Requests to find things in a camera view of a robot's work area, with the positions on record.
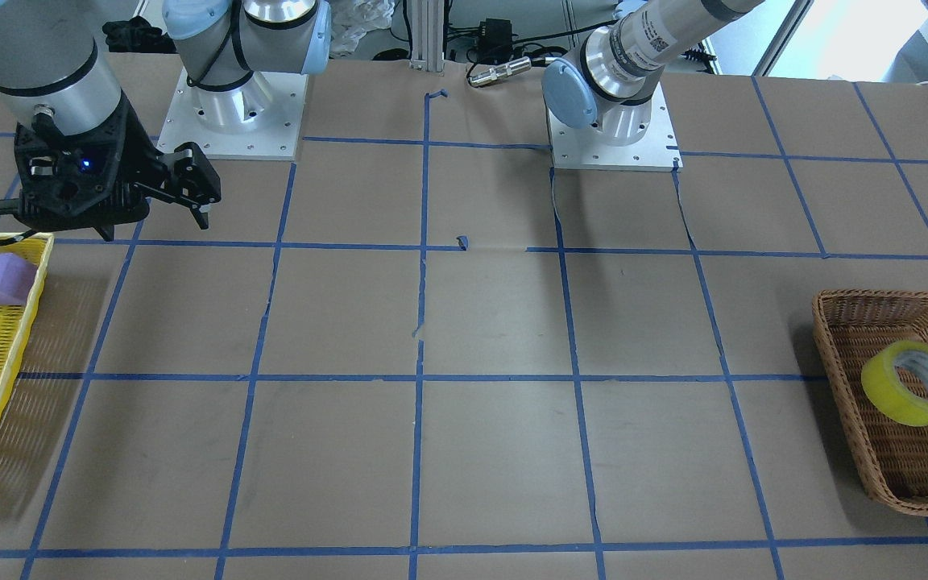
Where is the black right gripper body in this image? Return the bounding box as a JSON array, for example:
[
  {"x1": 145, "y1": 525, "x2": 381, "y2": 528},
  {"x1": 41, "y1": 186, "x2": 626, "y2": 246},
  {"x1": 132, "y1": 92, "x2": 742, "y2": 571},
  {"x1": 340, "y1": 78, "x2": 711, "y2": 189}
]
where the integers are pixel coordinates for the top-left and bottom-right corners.
[{"x1": 110, "y1": 97, "x2": 183, "y2": 202}]

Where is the yellow tape roll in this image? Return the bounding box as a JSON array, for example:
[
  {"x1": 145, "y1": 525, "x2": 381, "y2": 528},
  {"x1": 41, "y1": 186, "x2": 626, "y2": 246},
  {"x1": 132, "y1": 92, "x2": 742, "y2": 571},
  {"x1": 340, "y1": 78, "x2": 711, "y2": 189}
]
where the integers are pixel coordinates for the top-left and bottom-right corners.
[{"x1": 860, "y1": 339, "x2": 928, "y2": 427}]

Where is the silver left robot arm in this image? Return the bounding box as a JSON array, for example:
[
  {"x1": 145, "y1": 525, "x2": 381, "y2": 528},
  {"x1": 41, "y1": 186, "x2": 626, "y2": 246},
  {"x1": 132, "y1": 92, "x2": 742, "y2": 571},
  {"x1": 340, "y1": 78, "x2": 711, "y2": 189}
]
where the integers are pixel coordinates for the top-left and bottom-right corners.
[{"x1": 541, "y1": 1, "x2": 758, "y2": 170}]

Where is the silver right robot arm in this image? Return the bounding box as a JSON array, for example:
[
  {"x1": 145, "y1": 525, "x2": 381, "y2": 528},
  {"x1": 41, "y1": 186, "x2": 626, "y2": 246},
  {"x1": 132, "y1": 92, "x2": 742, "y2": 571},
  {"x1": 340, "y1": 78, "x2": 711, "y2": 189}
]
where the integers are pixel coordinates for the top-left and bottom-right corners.
[{"x1": 0, "y1": 1, "x2": 332, "y2": 247}]

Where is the brown wicker basket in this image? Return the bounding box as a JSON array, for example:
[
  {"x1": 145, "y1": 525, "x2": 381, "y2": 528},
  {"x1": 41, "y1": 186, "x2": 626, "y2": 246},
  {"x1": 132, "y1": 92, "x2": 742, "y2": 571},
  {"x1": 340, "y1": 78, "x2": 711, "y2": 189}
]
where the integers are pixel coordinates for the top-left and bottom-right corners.
[{"x1": 813, "y1": 289, "x2": 928, "y2": 516}]

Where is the purple sponge block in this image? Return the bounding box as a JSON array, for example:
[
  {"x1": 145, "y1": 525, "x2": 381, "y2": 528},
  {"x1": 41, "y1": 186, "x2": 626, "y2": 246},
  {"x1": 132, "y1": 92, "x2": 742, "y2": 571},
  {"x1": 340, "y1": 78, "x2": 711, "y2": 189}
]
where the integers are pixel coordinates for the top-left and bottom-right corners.
[{"x1": 0, "y1": 253, "x2": 37, "y2": 307}]

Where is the silver metal connector plug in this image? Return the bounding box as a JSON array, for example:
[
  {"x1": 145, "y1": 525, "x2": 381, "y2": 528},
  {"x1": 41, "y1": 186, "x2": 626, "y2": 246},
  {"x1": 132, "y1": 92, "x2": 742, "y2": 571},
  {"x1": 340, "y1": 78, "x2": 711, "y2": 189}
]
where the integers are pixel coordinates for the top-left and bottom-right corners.
[{"x1": 466, "y1": 56, "x2": 532, "y2": 89}]

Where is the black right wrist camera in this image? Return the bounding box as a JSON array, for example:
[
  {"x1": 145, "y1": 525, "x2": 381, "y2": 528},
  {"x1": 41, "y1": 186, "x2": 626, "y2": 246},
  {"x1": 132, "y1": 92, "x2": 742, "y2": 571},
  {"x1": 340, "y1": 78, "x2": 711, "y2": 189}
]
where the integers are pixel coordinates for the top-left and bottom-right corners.
[{"x1": 12, "y1": 113, "x2": 150, "y2": 241}]

